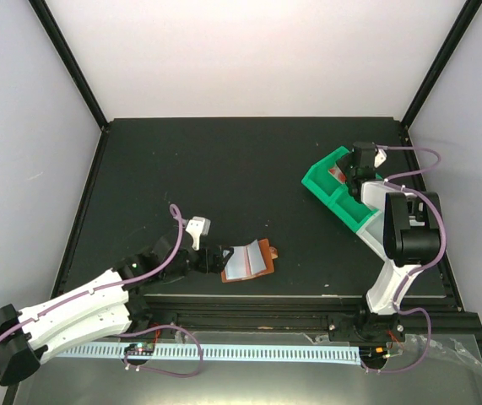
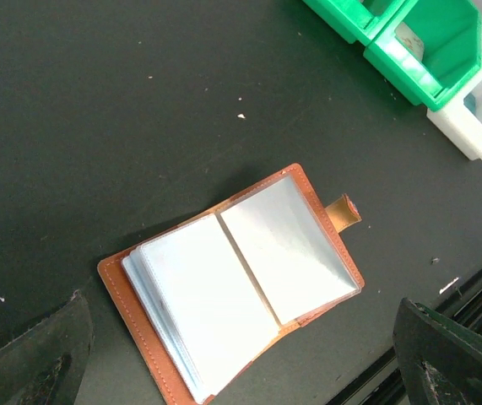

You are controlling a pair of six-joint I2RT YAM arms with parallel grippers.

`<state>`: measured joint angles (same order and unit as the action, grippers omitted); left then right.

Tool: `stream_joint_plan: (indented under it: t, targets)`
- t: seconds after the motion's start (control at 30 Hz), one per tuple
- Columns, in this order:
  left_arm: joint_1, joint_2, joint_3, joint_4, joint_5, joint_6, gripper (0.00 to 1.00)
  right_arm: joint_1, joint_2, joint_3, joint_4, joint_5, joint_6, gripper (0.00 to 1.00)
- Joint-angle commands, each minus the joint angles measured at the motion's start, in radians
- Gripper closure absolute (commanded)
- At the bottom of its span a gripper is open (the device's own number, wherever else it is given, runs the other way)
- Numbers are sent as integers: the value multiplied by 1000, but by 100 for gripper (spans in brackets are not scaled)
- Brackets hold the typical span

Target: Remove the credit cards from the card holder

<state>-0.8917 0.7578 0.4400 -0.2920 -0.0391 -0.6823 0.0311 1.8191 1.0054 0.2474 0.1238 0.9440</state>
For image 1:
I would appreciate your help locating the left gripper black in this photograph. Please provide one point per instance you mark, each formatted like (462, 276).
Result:
(218, 264)

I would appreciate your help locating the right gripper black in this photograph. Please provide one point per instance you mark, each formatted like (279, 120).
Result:
(344, 161)

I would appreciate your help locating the brown leather card holder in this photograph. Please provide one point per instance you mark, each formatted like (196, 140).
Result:
(250, 261)

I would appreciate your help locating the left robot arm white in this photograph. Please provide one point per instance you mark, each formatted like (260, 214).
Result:
(108, 305)

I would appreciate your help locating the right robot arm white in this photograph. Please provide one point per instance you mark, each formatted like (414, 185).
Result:
(409, 230)

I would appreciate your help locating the red dotted card in bin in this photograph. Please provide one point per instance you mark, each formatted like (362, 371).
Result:
(337, 174)

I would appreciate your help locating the green bin far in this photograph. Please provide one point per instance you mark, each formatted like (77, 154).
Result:
(327, 188)

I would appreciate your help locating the green bin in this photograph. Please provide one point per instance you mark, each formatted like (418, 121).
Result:
(327, 188)
(352, 213)

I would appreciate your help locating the green bin middle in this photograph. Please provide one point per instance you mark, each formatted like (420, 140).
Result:
(352, 213)

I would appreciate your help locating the white translucent bin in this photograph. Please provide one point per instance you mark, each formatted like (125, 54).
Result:
(371, 233)

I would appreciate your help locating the small circuit board left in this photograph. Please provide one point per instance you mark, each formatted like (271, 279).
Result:
(139, 349)

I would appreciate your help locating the small circuit board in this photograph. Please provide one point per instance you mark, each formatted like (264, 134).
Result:
(380, 352)
(139, 349)

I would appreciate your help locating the small circuit board right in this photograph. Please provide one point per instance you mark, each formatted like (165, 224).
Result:
(380, 352)

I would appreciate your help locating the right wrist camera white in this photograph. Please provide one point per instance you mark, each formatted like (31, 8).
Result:
(380, 157)

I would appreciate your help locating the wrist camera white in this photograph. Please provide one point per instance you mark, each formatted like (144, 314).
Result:
(380, 157)
(197, 227)

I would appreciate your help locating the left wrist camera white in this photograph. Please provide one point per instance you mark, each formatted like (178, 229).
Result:
(197, 227)

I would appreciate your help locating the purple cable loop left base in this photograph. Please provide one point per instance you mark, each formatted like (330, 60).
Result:
(197, 356)

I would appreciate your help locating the white slotted cable duct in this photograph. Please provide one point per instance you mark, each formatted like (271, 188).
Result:
(341, 355)

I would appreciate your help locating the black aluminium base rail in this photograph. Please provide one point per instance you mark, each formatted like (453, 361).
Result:
(342, 319)

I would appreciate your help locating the black frame post right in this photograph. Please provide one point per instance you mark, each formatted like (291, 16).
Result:
(453, 38)

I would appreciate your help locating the black frame post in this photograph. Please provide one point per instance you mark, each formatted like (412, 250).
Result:
(64, 51)
(453, 38)

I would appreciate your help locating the black frame post left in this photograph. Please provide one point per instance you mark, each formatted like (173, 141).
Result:
(64, 51)

